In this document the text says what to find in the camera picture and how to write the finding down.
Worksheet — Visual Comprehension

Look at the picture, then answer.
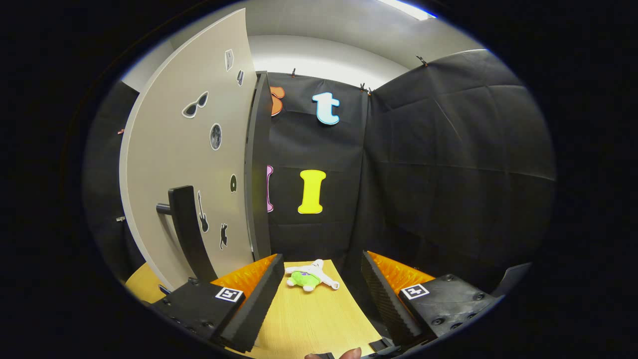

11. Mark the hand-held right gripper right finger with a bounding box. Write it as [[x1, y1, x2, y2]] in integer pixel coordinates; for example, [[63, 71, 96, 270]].
[[361, 250, 499, 350]]

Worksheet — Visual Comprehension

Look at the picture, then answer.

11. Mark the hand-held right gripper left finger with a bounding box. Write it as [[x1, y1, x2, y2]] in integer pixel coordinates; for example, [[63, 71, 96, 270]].
[[150, 253, 285, 354]]

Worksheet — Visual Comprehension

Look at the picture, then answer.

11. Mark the black door handle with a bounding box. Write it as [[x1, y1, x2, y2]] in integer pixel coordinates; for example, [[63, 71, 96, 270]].
[[156, 185, 218, 284]]

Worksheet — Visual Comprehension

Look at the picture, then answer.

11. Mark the beige cabinet door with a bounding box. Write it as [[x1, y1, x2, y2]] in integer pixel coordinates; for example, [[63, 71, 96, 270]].
[[119, 7, 260, 292]]

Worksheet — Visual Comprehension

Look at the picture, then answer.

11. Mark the green and white plush toy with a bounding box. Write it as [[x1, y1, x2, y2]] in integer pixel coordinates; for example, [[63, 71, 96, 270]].
[[285, 259, 341, 293]]

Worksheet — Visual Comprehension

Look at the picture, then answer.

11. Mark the black backdrop cloth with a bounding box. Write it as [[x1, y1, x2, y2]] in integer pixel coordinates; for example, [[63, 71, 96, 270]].
[[82, 49, 558, 295]]

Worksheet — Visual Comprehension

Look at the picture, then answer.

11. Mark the ceiling strip light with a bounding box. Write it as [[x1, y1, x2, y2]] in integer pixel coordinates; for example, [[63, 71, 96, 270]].
[[376, 0, 438, 21]]

